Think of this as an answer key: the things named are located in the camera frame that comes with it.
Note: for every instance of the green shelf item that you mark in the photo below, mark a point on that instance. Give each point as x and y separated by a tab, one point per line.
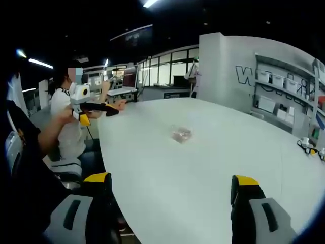
315	133

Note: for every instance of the clear resealable bag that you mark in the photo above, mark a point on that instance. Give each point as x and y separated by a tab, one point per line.
180	133

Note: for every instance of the person's dark clothing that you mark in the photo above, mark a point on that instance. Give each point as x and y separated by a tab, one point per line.
28	193

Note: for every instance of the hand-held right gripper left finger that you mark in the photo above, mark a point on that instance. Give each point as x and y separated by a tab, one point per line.
76	218

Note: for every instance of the ceiling light strip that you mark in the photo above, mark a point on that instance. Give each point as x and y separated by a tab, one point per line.
40	63

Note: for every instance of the grey shelf unit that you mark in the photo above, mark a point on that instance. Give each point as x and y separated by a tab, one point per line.
287	101

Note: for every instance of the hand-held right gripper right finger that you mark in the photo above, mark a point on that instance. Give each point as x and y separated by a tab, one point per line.
256	218

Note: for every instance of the white worn chest device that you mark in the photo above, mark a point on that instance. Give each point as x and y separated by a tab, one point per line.
13	152

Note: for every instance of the open laptop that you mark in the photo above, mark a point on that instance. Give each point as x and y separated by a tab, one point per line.
127	82

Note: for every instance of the white office chair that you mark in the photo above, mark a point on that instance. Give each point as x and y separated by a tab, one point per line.
66	169

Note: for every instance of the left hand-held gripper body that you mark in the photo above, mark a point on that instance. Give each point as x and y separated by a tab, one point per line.
80	99

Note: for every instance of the white flat box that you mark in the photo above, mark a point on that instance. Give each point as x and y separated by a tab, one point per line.
266	104

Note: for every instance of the person's left hand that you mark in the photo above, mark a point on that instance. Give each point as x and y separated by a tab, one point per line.
65	115

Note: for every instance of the grey background counter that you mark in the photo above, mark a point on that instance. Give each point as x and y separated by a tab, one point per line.
165	92

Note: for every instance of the white storage bin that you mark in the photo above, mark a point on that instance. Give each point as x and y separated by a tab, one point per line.
277	80
263	75
291	86

